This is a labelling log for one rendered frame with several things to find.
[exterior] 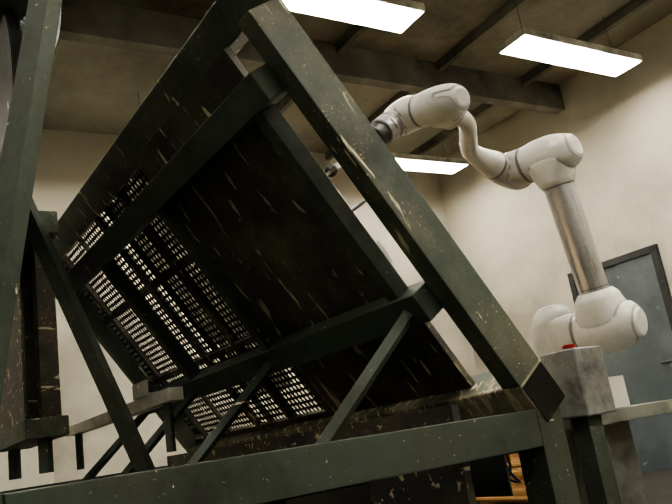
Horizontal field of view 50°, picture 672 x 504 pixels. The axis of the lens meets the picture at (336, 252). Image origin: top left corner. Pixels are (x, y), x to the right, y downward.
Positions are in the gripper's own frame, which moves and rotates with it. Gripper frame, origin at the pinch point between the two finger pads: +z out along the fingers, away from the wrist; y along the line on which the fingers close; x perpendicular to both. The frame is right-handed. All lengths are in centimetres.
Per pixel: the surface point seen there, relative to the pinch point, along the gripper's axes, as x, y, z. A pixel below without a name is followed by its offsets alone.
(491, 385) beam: -17, 69, 18
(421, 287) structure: -23.2, 35.6, 23.1
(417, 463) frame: -29, 60, 58
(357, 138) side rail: -29.2, -2.8, 17.3
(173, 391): 61, 26, 56
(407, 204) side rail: -29.2, 17.0, 16.5
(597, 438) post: -26, 98, 7
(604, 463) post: -26, 103, 10
